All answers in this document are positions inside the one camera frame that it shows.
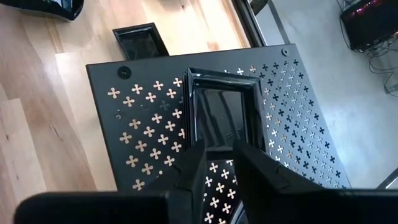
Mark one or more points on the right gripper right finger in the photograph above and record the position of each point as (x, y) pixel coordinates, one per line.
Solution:
(258, 183)

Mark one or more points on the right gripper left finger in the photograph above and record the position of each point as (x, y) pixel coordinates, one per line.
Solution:
(189, 180)

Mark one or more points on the small black square plate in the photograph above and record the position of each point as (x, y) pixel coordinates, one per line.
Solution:
(224, 115)
(141, 43)

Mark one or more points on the black perforated metal shelf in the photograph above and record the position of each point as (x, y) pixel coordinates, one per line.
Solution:
(149, 74)

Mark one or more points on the black computer pink lights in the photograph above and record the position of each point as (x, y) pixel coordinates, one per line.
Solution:
(370, 25)

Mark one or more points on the black metal table frame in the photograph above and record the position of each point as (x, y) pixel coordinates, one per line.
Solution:
(248, 23)

